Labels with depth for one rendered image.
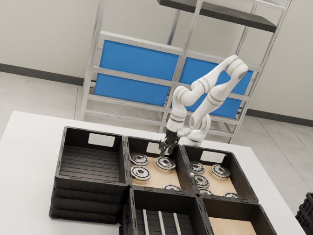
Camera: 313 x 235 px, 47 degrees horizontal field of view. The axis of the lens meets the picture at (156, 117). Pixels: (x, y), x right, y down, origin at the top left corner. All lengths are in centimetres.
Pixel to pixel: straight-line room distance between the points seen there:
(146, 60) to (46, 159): 180
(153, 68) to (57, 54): 133
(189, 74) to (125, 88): 64
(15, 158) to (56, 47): 256
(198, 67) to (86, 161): 208
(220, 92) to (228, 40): 274
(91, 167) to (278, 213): 105
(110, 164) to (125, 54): 182
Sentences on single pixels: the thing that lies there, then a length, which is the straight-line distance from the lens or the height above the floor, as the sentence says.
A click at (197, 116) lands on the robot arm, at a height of 104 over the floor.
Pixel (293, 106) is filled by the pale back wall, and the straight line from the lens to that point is 532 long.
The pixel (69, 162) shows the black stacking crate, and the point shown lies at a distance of 174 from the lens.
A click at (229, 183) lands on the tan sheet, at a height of 83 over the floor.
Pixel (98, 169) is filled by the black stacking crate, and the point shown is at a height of 83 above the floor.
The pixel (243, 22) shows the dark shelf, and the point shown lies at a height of 132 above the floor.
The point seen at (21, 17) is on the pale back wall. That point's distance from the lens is 431.
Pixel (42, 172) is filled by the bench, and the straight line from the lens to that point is 187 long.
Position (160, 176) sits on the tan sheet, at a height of 83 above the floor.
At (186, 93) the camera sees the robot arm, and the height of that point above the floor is 127.
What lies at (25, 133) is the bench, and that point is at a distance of 215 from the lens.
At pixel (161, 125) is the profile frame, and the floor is 11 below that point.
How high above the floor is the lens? 186
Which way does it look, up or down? 26 degrees down
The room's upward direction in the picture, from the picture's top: 17 degrees clockwise
